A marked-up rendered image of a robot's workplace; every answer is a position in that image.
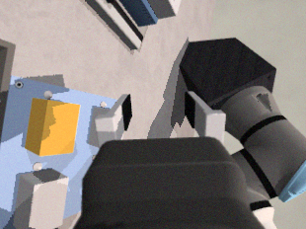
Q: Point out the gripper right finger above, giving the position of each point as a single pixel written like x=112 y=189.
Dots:
x=203 y=118

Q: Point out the yellow-orange block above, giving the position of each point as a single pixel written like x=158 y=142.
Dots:
x=52 y=127

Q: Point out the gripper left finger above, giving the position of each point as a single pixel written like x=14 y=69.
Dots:
x=112 y=125

